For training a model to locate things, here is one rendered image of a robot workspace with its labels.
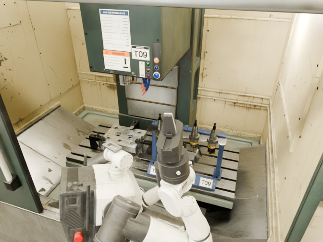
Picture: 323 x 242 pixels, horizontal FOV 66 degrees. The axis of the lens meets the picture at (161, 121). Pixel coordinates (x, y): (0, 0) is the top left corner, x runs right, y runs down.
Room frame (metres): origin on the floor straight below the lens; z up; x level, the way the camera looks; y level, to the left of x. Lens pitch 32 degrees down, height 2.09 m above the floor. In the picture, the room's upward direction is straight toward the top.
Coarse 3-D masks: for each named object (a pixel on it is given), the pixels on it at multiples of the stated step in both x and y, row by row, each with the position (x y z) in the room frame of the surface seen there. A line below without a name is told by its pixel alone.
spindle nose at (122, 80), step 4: (112, 76) 1.51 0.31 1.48; (116, 76) 1.47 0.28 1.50; (120, 76) 1.46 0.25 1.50; (124, 76) 1.46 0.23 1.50; (128, 76) 1.47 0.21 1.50; (116, 80) 1.48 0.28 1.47; (120, 80) 1.46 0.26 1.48; (124, 80) 1.46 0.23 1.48; (128, 80) 1.47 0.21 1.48; (132, 80) 1.48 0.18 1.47; (136, 80) 1.52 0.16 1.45; (120, 84) 1.47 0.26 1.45; (124, 84) 1.46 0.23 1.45; (128, 84) 1.47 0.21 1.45
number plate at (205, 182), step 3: (201, 180) 1.14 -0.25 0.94; (204, 180) 1.13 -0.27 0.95; (207, 180) 1.13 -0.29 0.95; (210, 180) 1.13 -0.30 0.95; (201, 183) 1.12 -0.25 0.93; (204, 183) 1.12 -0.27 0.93; (207, 183) 1.12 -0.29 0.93; (210, 183) 1.11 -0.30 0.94; (204, 186) 1.11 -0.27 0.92; (207, 186) 1.10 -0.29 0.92; (210, 186) 1.10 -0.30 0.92
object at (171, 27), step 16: (96, 16) 1.36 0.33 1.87; (144, 16) 1.27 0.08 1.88; (160, 16) 1.25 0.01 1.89; (176, 16) 1.48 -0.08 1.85; (96, 32) 1.36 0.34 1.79; (144, 32) 1.27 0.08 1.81; (160, 32) 1.25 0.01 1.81; (176, 32) 1.49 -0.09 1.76; (96, 48) 1.36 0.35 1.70; (176, 48) 1.50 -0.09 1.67; (96, 64) 1.37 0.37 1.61
